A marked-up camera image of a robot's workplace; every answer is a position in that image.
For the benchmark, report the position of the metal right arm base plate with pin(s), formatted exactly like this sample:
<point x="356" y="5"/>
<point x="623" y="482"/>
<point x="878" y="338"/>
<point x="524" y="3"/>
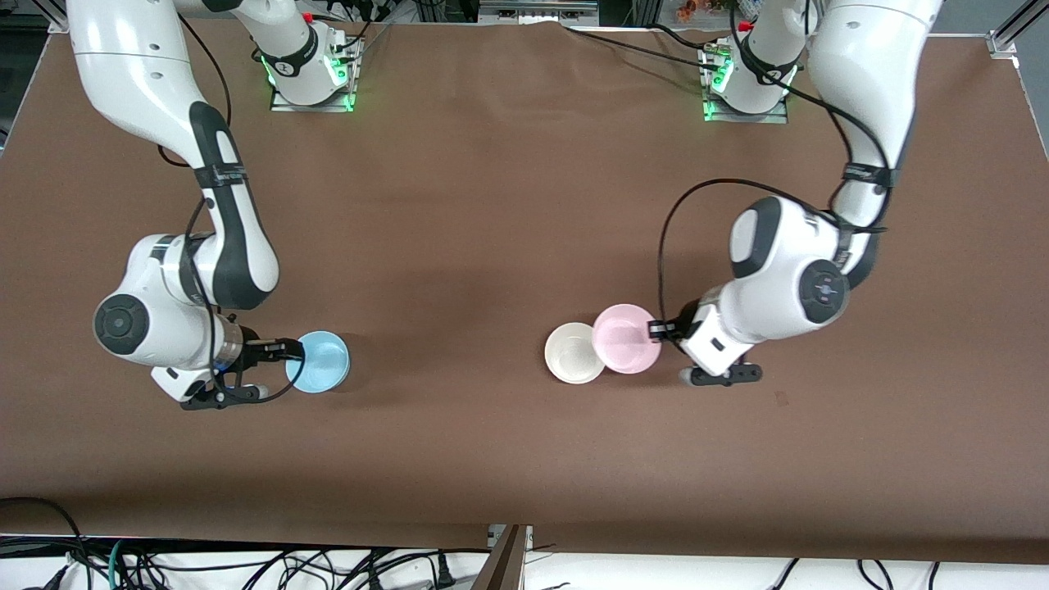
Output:
<point x="311" y="107"/>

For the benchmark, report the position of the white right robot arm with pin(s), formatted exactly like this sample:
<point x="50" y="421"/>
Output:
<point x="123" y="82"/>

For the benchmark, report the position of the brown support beam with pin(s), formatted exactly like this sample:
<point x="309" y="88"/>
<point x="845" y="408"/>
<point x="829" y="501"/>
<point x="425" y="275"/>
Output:
<point x="501" y="565"/>

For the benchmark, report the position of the brown table cover mat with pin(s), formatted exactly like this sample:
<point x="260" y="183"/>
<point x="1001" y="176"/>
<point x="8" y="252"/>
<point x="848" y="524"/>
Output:
<point x="492" y="205"/>

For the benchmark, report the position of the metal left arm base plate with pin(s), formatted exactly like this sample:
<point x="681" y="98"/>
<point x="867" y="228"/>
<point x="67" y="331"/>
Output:
<point x="746" y="119"/>

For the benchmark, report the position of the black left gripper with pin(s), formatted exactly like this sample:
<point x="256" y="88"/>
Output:
<point x="674" y="329"/>

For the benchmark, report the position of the grey background device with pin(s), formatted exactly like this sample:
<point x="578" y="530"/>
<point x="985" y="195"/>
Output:
<point x="533" y="12"/>

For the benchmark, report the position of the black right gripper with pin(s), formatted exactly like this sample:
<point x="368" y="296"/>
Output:
<point x="257" y="347"/>

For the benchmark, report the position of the aluminium bracket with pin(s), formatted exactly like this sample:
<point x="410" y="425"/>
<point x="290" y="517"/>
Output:
<point x="494" y="534"/>

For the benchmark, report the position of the white bowl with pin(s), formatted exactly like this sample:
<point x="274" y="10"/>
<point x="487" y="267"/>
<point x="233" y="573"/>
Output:
<point x="569" y="354"/>

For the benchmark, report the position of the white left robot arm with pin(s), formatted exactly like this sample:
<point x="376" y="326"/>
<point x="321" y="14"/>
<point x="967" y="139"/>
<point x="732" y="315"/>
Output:
<point x="778" y="279"/>

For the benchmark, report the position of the pink bowl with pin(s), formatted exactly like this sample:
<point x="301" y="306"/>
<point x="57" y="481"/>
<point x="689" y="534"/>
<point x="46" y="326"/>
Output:
<point x="623" y="340"/>

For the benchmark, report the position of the black power plug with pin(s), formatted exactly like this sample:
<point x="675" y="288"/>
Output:
<point x="444" y="571"/>

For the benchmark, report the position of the light blue bowl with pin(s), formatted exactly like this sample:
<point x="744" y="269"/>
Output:
<point x="324" y="365"/>

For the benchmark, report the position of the aluminium frame corner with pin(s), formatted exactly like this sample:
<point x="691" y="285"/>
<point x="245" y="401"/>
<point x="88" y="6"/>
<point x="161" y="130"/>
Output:
<point x="64" y="20"/>
<point x="1004" y="41"/>

